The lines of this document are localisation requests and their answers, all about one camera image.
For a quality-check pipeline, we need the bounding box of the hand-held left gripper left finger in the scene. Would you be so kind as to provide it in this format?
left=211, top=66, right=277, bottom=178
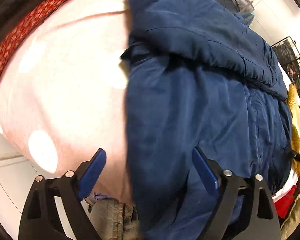
left=18, top=148, right=107, bottom=240

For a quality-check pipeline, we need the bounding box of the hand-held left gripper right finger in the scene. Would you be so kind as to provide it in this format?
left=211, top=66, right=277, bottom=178
left=192, top=147, right=282, bottom=240

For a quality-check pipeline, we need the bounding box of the navy blue padded jacket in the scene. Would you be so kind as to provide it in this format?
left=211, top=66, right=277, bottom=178
left=120, top=0, right=294, bottom=240

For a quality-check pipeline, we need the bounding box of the yellow shiny cloth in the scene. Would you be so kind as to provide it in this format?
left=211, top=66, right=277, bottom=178
left=288, top=84, right=300, bottom=153

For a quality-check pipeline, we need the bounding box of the beige quilted cloth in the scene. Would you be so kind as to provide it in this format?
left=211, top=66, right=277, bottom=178
left=89, top=199, right=142, bottom=240

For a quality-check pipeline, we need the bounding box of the pink polka dot blanket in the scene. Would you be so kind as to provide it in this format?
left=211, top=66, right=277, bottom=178
left=0, top=0, right=299, bottom=205

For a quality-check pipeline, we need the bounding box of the red patterned cloth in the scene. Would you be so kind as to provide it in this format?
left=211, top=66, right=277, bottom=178
left=0, top=0, right=104, bottom=89

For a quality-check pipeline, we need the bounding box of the black wire rack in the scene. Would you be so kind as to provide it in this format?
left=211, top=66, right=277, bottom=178
left=270, top=37, right=300, bottom=85

